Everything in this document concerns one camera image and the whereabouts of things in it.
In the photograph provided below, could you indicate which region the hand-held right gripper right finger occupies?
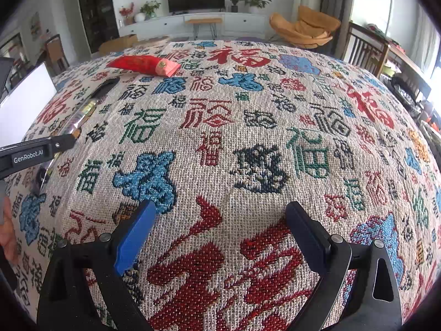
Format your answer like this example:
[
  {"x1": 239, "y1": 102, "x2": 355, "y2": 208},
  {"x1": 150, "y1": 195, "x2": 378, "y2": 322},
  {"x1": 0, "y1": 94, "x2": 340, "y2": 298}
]
[{"x1": 285, "y1": 201, "x2": 403, "y2": 331}]

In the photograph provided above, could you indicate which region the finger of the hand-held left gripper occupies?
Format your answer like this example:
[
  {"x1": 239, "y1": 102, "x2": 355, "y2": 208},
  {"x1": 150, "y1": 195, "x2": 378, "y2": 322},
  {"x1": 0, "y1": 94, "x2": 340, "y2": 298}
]
[{"x1": 48, "y1": 134, "x2": 76, "y2": 154}]

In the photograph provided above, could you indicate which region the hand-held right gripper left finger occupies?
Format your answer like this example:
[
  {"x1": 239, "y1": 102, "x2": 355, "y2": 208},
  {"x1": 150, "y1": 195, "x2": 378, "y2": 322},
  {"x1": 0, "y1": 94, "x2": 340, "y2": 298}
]
[{"x1": 36, "y1": 200, "x2": 158, "y2": 331}]

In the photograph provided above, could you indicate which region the dark foil snack packet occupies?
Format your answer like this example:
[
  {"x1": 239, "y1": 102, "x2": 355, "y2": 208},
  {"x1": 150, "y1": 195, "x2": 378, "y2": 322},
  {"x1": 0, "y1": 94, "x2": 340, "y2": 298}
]
[{"x1": 67, "y1": 78, "x2": 120, "y2": 139}]

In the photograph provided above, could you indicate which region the person's left hand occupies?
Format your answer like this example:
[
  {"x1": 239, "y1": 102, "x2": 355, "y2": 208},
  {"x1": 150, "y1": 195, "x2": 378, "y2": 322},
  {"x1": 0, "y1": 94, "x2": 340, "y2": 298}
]
[{"x1": 0, "y1": 196, "x2": 19, "y2": 266}]

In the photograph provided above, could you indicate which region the silver foil snack packet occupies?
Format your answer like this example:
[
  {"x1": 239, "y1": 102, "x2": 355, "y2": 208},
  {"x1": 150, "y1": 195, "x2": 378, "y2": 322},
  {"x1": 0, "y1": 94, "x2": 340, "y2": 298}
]
[{"x1": 30, "y1": 165, "x2": 52, "y2": 194}]

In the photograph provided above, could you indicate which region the white panel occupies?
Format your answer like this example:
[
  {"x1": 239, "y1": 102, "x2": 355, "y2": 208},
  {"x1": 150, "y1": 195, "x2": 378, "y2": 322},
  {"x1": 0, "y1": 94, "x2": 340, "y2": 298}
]
[{"x1": 0, "y1": 62, "x2": 57, "y2": 149}]

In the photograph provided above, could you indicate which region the wooden dining chair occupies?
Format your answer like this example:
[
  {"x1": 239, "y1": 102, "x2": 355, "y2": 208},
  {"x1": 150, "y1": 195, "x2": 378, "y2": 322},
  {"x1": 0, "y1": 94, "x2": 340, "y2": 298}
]
[{"x1": 44, "y1": 34, "x2": 71, "y2": 74}]

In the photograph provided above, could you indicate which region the red snack packet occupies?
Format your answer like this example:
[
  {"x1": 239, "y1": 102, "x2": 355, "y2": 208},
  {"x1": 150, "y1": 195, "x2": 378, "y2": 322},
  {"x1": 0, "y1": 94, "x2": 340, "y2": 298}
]
[{"x1": 107, "y1": 55, "x2": 181, "y2": 77}]

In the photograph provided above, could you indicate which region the cardboard box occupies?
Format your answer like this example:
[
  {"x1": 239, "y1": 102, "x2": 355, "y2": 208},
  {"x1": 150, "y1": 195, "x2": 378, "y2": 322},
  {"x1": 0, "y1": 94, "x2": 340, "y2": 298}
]
[{"x1": 99, "y1": 34, "x2": 138, "y2": 56}]

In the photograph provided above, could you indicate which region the printed woven blanket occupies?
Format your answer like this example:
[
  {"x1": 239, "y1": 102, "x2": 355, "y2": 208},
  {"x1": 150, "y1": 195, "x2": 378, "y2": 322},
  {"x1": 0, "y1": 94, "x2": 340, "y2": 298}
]
[{"x1": 0, "y1": 38, "x2": 441, "y2": 331}]

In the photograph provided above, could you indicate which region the black display shelf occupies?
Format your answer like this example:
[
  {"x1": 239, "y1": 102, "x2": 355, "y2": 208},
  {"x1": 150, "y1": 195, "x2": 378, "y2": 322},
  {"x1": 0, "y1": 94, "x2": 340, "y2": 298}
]
[{"x1": 76, "y1": 0, "x2": 120, "y2": 54}]

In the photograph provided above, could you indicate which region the red flower arrangement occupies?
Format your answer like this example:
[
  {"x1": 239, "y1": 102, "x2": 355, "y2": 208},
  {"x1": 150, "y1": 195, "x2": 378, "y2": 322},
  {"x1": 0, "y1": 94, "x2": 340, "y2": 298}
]
[{"x1": 119, "y1": 3, "x2": 135, "y2": 25}]

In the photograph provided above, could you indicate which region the green plant in glass vase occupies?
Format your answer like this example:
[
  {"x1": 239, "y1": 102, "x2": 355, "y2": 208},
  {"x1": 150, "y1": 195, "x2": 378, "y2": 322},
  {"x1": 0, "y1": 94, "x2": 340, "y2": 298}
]
[{"x1": 139, "y1": 1, "x2": 161, "y2": 20}]

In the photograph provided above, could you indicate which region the wooden stool with metal legs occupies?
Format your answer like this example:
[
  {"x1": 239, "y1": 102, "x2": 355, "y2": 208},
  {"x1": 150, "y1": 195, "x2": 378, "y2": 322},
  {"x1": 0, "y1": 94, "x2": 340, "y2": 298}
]
[{"x1": 185, "y1": 18, "x2": 223, "y2": 40}]

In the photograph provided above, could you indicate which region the cluttered wooden table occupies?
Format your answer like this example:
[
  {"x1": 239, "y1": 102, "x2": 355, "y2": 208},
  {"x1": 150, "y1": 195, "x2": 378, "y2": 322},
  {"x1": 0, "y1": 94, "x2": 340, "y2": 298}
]
[{"x1": 379, "y1": 41, "x2": 441, "y2": 125}]

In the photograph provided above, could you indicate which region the dark wooden chair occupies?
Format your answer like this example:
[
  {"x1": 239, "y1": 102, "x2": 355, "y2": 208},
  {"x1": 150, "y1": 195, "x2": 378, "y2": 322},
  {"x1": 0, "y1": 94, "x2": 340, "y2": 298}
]
[{"x1": 343, "y1": 21, "x2": 390, "y2": 78}]

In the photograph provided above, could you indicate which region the orange lounge chair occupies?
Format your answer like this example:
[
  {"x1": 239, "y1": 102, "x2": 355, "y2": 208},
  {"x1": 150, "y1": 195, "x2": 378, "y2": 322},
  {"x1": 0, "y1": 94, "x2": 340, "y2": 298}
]
[{"x1": 269, "y1": 6, "x2": 341, "y2": 49}]

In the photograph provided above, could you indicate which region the white television cabinet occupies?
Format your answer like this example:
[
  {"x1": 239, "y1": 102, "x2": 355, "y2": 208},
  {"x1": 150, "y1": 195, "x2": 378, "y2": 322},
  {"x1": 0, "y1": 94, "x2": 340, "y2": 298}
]
[{"x1": 119, "y1": 12, "x2": 266, "y2": 40}]

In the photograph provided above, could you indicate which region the window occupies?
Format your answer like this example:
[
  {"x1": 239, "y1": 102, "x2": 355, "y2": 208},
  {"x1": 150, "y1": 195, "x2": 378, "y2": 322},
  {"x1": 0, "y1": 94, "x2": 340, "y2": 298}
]
[{"x1": 418, "y1": 3, "x2": 441, "y2": 100}]

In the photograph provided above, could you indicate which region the grey curtain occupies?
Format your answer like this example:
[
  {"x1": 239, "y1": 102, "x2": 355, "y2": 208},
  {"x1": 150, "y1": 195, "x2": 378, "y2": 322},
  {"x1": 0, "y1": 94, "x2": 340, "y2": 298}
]
[{"x1": 294, "y1": 0, "x2": 355, "y2": 57}]

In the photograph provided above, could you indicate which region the large green potted plant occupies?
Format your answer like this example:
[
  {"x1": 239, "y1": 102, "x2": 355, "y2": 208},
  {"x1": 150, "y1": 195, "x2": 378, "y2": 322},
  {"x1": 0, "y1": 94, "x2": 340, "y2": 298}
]
[{"x1": 240, "y1": 0, "x2": 272, "y2": 14}]

